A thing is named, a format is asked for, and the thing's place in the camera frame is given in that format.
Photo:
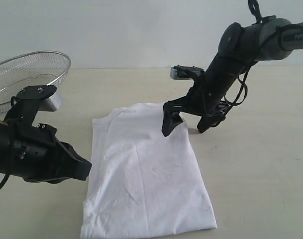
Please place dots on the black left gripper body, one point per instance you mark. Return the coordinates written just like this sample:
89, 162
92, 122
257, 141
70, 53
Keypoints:
37, 155

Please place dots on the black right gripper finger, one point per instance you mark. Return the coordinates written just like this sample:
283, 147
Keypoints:
171, 114
207, 122

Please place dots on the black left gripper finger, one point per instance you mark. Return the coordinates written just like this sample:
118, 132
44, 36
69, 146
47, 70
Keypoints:
69, 165

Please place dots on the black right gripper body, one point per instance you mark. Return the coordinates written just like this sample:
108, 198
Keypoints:
206, 97

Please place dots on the white t-shirt red print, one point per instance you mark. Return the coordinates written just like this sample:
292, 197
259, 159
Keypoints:
143, 184

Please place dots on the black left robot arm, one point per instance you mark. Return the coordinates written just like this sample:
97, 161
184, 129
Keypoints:
4, 148

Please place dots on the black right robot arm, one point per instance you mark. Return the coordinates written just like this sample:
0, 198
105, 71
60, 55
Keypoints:
239, 49

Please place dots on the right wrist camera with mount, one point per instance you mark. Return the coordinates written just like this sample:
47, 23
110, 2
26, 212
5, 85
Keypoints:
178, 72

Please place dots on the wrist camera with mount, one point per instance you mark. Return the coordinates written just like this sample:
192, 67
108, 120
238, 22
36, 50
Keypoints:
30, 100
178, 72

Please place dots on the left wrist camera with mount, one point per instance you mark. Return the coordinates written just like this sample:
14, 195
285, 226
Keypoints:
30, 100

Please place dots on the metal wire mesh basket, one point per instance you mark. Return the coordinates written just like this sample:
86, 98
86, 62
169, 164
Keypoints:
34, 68

